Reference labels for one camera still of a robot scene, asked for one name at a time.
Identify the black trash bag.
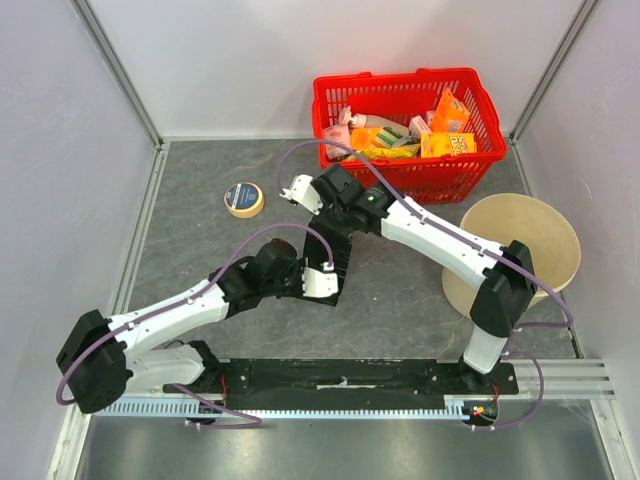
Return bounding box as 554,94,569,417
303,215,353,307

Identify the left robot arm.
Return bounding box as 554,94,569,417
56,239,316,414

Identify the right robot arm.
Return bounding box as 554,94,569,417
305,165,551,394

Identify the beige trash bin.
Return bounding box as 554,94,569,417
442,193,581,323

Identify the orange snack pack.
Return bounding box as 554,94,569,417
350,127,381,151

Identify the pink pouch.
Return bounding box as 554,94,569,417
323,124,351,149

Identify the masking tape roll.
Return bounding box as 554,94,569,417
224,182,265,219

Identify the green yellow packet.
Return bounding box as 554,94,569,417
371,126,406,149

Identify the yellow snack bag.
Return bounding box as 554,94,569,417
356,144,420,160

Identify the pink capped bottle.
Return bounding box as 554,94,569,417
338,106,409,136

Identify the yellow snack box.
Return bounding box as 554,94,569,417
420,132,476,158

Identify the pink small packet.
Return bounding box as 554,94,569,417
408,115,431,140

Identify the red plastic basket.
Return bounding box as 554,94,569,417
311,67,507,204

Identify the orange carton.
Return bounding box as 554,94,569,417
429,88,471,133

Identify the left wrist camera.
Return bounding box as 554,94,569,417
301,262,339,299

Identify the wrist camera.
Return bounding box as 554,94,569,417
301,262,339,299
279,175,324,216

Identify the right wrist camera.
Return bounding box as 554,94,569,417
279,175,324,216

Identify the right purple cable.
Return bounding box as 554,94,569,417
277,139,574,433

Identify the purple cable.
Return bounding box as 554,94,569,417
55,222,336,431
277,139,574,433

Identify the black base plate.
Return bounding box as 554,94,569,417
188,359,519,413

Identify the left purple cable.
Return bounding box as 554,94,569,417
55,222,336,431

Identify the slotted cable duct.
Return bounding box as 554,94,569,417
94,396,489,421

